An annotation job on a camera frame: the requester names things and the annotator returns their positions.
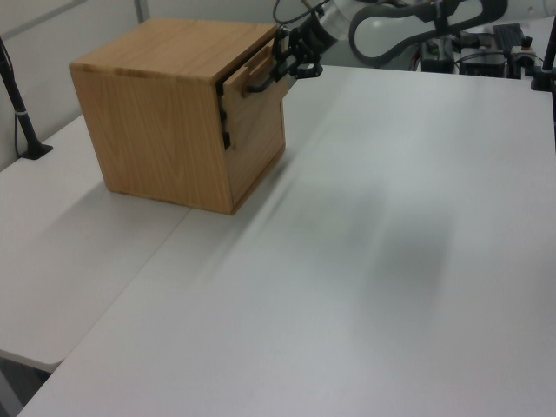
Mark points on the light oak wooden cabinet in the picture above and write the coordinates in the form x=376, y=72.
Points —
x=165, y=117

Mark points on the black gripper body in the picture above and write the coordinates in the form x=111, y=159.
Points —
x=306, y=54

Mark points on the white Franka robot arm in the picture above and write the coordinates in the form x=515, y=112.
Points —
x=391, y=26

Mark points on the oak wooden drawer front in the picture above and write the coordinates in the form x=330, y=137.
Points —
x=254, y=110

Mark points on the emergency stop button box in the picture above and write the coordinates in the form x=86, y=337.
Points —
x=524, y=52

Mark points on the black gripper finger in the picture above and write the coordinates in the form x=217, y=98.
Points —
x=281, y=41
x=282, y=71

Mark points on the black camera stand pole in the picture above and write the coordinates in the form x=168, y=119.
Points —
x=19, y=117
x=546, y=65

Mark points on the black keyboard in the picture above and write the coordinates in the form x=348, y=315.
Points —
x=509, y=38

